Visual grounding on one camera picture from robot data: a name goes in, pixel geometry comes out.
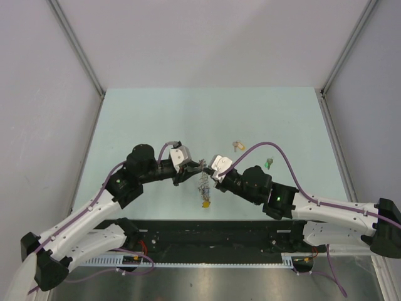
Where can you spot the metal keyring disc with keys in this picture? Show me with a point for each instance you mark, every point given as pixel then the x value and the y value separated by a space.
pixel 203 185

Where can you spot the green tagged key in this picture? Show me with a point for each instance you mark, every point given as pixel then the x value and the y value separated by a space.
pixel 268 163

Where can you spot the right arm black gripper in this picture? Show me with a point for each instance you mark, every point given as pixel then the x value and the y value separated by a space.
pixel 220 185

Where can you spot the right aluminium frame rail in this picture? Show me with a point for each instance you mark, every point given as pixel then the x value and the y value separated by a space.
pixel 362 93

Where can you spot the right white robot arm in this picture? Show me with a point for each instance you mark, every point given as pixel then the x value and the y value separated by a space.
pixel 375 225

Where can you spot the yellow tagged key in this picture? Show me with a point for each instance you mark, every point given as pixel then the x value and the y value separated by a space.
pixel 238 146

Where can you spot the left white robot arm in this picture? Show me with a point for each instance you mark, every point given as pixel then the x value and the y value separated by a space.
pixel 123 185

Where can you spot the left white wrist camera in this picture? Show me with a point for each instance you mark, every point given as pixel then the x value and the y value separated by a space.
pixel 180 156

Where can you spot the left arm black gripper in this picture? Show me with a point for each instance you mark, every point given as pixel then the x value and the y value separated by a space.
pixel 184 174

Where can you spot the aluminium frame rail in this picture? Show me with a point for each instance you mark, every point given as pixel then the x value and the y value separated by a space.
pixel 70 35
pixel 362 93

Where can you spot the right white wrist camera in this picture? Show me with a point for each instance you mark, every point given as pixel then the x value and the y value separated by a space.
pixel 218 165

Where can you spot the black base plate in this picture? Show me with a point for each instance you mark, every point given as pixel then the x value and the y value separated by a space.
pixel 271 236

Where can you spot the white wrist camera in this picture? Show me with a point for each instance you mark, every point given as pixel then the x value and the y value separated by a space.
pixel 180 156
pixel 218 165

